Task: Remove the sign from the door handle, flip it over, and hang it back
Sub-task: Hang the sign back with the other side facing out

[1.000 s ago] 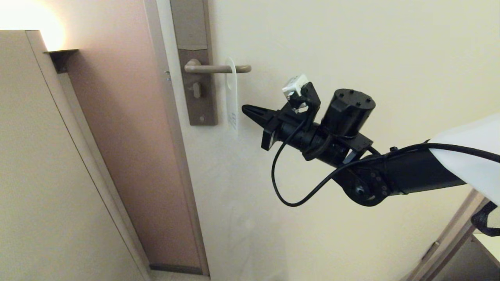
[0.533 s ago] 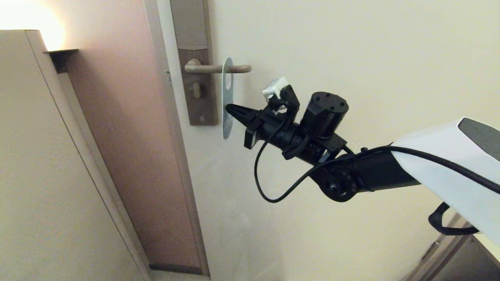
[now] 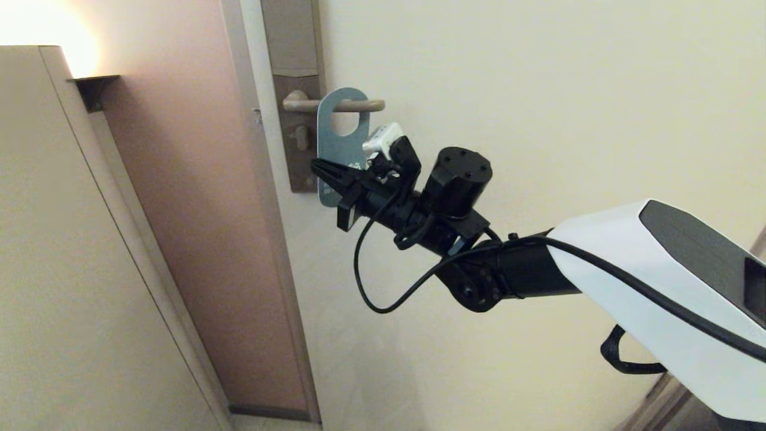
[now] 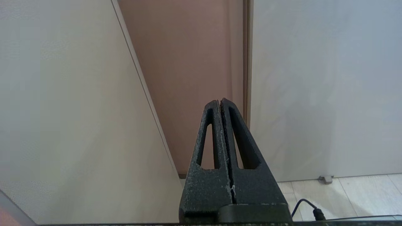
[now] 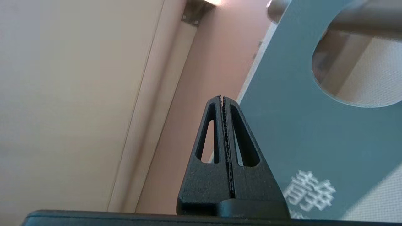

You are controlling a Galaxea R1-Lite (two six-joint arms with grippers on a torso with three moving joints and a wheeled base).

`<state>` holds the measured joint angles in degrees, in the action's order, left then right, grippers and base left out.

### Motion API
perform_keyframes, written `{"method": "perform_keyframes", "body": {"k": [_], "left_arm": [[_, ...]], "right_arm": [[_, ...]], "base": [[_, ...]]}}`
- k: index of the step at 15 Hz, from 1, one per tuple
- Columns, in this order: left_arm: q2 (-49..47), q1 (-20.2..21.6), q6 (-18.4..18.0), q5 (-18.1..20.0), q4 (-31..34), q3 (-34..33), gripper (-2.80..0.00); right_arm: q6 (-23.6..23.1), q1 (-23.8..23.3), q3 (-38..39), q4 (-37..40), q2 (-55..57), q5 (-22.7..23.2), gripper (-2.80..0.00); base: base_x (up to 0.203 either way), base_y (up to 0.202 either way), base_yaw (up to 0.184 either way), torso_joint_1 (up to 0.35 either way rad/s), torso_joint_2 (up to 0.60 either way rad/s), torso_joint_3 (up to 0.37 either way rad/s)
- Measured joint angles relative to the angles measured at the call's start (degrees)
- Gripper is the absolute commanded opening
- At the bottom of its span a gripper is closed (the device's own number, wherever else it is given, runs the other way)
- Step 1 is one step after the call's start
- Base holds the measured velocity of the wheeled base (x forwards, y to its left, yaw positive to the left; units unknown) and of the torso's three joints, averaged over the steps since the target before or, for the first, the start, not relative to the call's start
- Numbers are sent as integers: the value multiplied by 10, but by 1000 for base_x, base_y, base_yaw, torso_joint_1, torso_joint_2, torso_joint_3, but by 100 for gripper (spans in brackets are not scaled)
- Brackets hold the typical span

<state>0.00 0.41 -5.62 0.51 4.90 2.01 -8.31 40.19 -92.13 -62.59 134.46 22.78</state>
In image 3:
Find white door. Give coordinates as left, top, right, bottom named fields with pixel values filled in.
left=238, top=0, right=766, bottom=431

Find metal lever door handle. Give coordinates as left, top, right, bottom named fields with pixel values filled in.
left=282, top=90, right=386, bottom=114

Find brown metal lock plate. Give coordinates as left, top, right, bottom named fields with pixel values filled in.
left=260, top=0, right=329, bottom=193

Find dark wall lamp bracket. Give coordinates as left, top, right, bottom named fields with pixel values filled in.
left=67, top=75, right=121, bottom=114

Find blue do-not-disturb door hanger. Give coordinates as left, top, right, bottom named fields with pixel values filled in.
left=317, top=87, right=370, bottom=208

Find black looped cable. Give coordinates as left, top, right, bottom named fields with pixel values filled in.
left=393, top=213, right=436, bottom=251

